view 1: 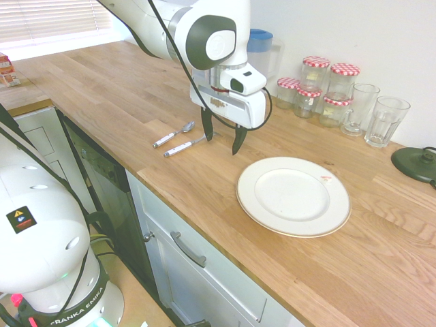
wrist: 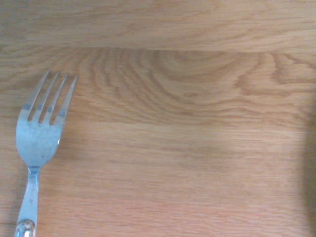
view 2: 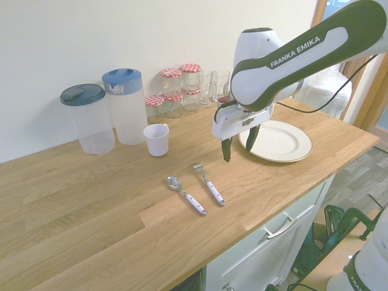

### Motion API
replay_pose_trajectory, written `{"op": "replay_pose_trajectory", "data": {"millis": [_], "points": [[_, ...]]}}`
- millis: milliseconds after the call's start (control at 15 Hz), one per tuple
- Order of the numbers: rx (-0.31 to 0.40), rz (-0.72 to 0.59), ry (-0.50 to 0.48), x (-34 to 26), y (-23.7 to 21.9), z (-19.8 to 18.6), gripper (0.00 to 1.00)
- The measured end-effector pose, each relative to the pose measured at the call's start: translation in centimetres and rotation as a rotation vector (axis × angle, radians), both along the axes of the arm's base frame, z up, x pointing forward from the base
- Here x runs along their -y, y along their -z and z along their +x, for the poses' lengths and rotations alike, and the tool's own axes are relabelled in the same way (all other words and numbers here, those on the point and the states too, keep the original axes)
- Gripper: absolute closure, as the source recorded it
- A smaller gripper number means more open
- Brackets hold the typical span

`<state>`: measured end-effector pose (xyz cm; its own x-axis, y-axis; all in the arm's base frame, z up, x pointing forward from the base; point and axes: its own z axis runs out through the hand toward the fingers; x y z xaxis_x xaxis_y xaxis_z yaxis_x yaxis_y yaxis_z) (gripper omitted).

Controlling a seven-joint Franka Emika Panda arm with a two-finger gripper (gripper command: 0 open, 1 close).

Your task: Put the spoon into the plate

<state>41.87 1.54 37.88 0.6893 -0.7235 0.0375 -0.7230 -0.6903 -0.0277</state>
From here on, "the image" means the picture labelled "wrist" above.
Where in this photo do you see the white-handled metal fork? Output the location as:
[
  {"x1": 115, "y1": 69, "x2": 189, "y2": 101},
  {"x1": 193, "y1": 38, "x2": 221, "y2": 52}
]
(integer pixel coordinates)
[{"x1": 13, "y1": 70, "x2": 79, "y2": 237}]

